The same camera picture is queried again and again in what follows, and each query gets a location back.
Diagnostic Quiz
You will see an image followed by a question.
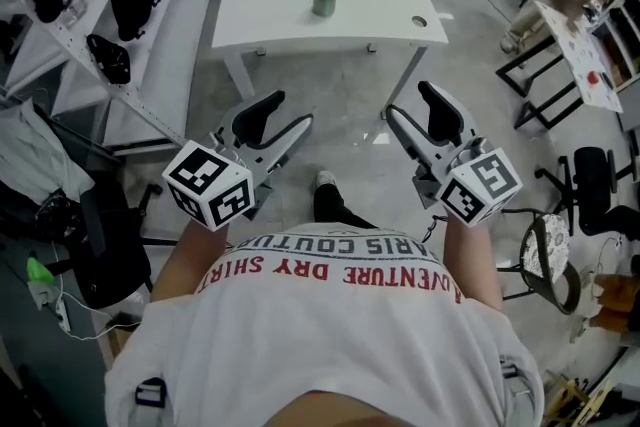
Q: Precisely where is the person's left forearm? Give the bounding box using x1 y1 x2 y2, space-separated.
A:
149 213 232 304

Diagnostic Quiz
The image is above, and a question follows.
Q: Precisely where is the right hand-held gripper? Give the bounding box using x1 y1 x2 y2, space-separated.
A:
385 80 524 230

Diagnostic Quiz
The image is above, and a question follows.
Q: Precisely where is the brown bag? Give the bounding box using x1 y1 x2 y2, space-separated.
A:
591 272 640 334

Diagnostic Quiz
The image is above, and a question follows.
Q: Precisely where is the green plastic object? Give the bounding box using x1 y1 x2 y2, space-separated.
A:
26 256 57 307

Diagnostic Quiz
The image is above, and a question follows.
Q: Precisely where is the white power strip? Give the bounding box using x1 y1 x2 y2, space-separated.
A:
53 298 73 332

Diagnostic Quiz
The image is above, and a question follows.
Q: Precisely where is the heap of grey clothes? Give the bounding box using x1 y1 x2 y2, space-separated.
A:
0 98 97 207

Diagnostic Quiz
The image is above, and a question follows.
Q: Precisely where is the black swivel chair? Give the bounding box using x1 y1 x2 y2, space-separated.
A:
48 178 177 312

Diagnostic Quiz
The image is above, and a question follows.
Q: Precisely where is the person's white printed shirt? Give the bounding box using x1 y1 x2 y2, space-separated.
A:
103 221 545 427

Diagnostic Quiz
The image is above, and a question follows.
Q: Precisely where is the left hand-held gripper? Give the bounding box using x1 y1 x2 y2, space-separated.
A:
161 89 315 233

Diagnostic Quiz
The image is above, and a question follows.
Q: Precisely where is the chair with patterned cushion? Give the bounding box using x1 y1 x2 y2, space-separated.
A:
498 207 583 317

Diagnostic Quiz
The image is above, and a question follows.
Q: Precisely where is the black office chair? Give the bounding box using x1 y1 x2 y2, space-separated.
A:
533 145 640 239

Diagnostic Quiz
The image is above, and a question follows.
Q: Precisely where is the black-framed table with white top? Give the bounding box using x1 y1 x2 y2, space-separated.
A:
495 0 625 132

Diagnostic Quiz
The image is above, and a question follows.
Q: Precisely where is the person's right forearm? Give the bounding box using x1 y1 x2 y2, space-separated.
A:
441 209 504 312

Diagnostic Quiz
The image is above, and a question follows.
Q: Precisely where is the grey harness strap buckle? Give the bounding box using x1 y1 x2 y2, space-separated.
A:
133 376 169 412
498 358 532 397

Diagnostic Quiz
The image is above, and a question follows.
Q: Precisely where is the white metal shelf rack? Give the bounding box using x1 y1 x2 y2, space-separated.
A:
0 0 237 157

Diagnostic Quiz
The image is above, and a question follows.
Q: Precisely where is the person's black trouser leg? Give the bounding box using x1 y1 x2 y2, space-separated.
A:
311 181 382 232

